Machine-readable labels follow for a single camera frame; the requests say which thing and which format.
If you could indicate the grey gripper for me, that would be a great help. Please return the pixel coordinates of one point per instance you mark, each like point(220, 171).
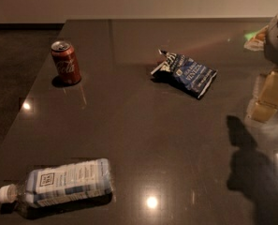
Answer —
point(277, 44)

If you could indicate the red coke can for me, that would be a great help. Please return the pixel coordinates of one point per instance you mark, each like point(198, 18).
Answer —
point(66, 62)

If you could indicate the orange snack bag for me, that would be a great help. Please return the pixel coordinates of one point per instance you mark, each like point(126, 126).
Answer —
point(255, 40)

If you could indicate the blue chip bag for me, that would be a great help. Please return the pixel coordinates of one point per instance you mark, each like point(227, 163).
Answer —
point(189, 75)

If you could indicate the clear plastic water bottle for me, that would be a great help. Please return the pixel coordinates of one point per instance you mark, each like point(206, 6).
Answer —
point(61, 184)

